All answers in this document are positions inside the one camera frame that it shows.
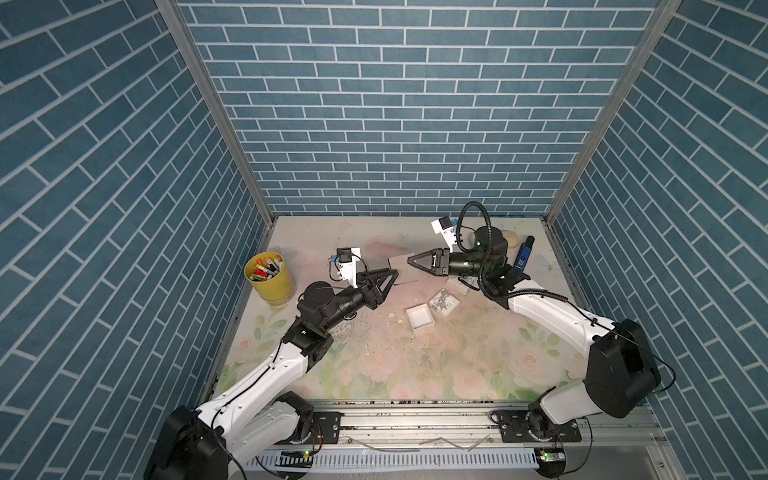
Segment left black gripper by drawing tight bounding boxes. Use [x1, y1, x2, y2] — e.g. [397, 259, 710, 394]
[317, 269, 395, 334]

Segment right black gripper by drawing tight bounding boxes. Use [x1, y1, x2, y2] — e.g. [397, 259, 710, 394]
[411, 251, 490, 282]

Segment white jewelry box lid bow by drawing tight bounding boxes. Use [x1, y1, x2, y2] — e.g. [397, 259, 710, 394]
[446, 276, 470, 296]

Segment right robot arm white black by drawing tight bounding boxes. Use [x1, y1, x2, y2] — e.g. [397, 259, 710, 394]
[408, 216, 663, 442]

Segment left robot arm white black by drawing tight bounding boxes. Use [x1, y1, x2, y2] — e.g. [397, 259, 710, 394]
[143, 268, 398, 479]

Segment blue black marker pen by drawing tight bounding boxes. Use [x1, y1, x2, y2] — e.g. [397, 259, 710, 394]
[514, 235, 535, 272]

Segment yellow cup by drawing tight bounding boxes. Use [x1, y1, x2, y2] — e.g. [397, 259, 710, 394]
[244, 252, 295, 306]

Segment markers in cup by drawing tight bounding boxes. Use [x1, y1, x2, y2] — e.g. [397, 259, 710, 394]
[245, 255, 283, 282]

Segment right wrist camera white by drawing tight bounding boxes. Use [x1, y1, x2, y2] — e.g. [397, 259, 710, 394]
[431, 216, 457, 253]

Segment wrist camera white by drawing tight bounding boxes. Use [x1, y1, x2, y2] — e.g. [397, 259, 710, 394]
[329, 247, 361, 288]
[431, 216, 457, 253]

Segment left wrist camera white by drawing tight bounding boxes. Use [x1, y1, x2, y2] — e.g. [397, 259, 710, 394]
[329, 247, 361, 288]

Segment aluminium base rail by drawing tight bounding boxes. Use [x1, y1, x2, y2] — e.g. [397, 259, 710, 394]
[228, 402, 683, 479]

